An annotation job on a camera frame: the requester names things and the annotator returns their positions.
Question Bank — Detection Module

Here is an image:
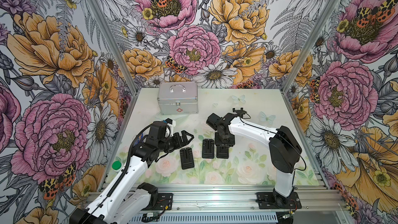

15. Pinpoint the silver aluminium case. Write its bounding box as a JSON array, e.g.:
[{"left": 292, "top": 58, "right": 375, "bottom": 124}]
[{"left": 157, "top": 82, "right": 199, "bottom": 115}]

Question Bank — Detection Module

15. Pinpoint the small circuit board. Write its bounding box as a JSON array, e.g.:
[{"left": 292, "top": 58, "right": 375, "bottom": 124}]
[{"left": 141, "top": 212, "right": 159, "bottom": 223}]

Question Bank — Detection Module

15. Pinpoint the green cap white bottle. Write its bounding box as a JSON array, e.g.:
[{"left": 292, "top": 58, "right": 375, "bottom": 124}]
[{"left": 112, "top": 160, "right": 123, "bottom": 173}]

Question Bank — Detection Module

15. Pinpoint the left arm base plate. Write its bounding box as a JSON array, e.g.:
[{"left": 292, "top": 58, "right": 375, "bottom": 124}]
[{"left": 144, "top": 193, "right": 174, "bottom": 211}]

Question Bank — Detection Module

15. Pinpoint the right aluminium corner post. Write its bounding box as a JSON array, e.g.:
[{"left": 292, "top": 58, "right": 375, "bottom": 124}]
[{"left": 282, "top": 0, "right": 341, "bottom": 94}]

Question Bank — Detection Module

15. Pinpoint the blue packet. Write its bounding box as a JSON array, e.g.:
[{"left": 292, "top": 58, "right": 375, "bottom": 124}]
[{"left": 136, "top": 134, "right": 144, "bottom": 143}]

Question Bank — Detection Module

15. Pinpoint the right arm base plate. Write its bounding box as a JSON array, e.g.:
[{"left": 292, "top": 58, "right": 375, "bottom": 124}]
[{"left": 256, "top": 191, "right": 302, "bottom": 211}]

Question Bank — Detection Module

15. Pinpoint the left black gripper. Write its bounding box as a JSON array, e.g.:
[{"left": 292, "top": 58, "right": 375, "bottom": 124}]
[{"left": 158, "top": 131, "right": 193, "bottom": 153}]

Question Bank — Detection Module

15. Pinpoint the aluminium front rail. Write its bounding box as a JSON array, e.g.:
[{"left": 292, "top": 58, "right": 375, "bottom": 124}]
[{"left": 157, "top": 184, "right": 345, "bottom": 213}]

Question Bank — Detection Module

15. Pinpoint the black phone stand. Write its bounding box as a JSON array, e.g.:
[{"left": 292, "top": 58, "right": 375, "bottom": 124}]
[
  {"left": 216, "top": 134, "right": 233, "bottom": 159},
  {"left": 180, "top": 147, "right": 195, "bottom": 170},
  {"left": 202, "top": 139, "right": 215, "bottom": 159}
]

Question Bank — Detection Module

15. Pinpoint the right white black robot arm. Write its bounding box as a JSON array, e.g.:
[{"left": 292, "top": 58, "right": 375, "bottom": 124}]
[{"left": 206, "top": 108, "right": 302, "bottom": 209}]

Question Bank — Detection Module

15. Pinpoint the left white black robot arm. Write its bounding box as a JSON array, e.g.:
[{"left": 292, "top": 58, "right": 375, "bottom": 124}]
[{"left": 69, "top": 118, "right": 194, "bottom": 224}]

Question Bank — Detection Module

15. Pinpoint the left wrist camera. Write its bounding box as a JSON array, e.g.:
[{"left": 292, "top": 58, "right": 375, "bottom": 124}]
[{"left": 164, "top": 118, "right": 176, "bottom": 137}]

